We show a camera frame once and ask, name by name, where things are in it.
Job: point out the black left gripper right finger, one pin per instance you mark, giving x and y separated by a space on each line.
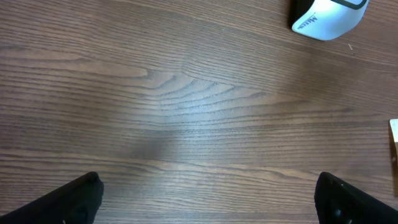
338 202

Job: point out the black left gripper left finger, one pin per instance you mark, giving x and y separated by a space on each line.
75 202

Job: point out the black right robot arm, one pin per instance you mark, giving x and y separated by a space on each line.
393 148

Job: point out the white barcode scanner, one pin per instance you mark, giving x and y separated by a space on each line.
327 19

